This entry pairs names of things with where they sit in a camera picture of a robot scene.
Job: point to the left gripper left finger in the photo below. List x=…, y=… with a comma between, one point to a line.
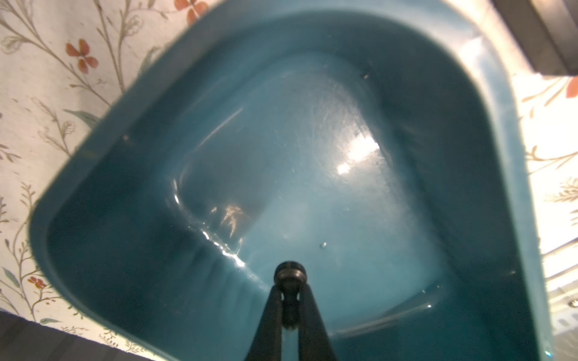
x=266, y=345

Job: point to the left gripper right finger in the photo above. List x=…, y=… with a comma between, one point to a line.
x=313, y=341

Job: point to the teal plastic tray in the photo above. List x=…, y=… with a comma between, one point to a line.
x=376, y=143

